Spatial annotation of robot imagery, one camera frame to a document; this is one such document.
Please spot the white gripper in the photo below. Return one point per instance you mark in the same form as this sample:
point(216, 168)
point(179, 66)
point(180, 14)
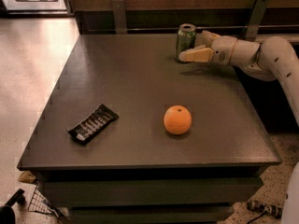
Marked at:
point(223, 48)

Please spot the green soda can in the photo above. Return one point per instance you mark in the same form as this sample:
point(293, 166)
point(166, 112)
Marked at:
point(185, 39)

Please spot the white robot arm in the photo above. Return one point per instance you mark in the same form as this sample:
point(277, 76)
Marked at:
point(274, 59)

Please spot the orange fruit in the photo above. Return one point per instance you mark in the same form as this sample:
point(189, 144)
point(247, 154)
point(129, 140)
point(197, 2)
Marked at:
point(177, 119)

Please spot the grey table with drawers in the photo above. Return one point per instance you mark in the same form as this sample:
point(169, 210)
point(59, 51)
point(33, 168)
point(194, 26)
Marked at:
point(135, 171)

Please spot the black snack bar wrapper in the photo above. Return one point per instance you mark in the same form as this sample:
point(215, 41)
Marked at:
point(92, 125)

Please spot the power strip on floor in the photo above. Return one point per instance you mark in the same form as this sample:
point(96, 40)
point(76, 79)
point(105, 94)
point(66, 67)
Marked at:
point(264, 208)

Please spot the yellow crumpled paper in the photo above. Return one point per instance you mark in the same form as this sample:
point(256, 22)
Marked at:
point(27, 177)

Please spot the black object on floor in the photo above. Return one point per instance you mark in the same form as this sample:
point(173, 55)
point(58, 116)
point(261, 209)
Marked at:
point(7, 214)

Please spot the right metal bracket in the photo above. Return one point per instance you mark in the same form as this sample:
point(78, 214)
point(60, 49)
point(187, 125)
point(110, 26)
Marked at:
point(250, 31)

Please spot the metal bracket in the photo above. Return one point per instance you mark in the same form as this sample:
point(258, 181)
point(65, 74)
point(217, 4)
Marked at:
point(119, 16)
point(250, 31)

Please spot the left metal bracket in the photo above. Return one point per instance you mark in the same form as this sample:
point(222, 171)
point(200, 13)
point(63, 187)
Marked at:
point(119, 16)

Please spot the wire basket on floor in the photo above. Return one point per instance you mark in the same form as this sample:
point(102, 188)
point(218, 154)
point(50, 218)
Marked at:
point(39, 204)

